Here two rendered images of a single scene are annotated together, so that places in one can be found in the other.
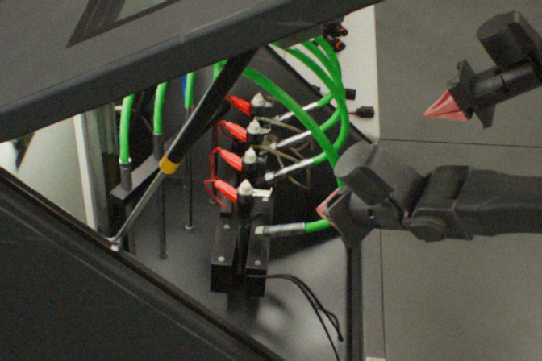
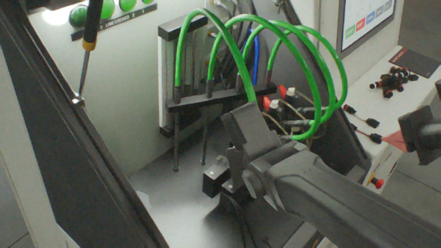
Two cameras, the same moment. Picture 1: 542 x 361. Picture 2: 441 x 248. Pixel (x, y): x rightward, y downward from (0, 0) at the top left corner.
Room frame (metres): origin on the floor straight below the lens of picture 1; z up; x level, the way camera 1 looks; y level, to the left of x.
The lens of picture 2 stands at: (0.31, -0.35, 1.77)
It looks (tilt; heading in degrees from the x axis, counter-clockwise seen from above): 41 degrees down; 35
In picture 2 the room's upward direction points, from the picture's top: 7 degrees clockwise
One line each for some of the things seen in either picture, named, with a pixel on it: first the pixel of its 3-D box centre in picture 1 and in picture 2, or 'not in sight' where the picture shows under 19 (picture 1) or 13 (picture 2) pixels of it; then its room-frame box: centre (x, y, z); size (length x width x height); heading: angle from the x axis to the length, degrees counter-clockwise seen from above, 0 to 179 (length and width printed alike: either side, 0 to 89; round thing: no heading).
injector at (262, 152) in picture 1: (256, 172); (270, 136); (1.07, 0.02, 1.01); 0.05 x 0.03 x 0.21; 89
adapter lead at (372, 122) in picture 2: (328, 90); (360, 115); (1.38, -0.12, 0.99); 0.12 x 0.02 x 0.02; 85
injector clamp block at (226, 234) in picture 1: (246, 224); (253, 167); (1.03, 0.03, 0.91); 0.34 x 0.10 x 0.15; 179
